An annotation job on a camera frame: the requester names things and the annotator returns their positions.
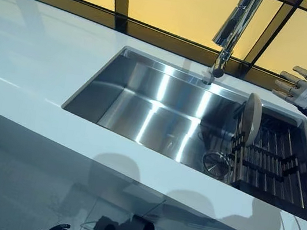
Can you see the white base cabinet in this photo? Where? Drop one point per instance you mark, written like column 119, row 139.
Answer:
column 14, row 180

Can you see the steel sink drain strainer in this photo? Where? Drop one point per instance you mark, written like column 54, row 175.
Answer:
column 217, row 163

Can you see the black dish drying rack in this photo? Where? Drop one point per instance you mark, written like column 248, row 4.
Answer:
column 271, row 163

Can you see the chrome gooseneck kitchen faucet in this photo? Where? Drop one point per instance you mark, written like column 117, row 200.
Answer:
column 234, row 31

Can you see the stainless steel sink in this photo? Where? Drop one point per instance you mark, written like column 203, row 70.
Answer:
column 148, row 111

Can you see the white round plate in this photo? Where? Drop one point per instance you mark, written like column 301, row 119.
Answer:
column 252, row 119

